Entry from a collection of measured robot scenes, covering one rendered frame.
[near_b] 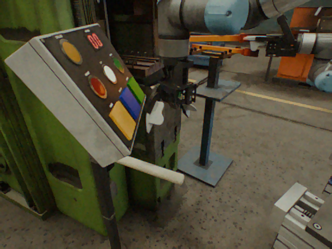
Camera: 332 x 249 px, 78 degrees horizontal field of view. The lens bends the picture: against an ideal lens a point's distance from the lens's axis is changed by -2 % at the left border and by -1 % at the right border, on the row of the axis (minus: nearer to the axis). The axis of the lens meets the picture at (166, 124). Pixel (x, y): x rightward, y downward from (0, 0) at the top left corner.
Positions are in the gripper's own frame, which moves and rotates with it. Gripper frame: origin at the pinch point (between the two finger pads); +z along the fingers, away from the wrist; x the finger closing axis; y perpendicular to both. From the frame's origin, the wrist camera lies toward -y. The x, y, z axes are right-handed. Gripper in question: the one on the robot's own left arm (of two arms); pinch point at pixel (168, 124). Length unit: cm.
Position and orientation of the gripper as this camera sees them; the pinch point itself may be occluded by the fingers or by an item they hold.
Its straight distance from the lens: 62.1
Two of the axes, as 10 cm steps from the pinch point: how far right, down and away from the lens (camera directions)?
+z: 0.0, 8.7, 5.0
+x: 7.9, -3.1, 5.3
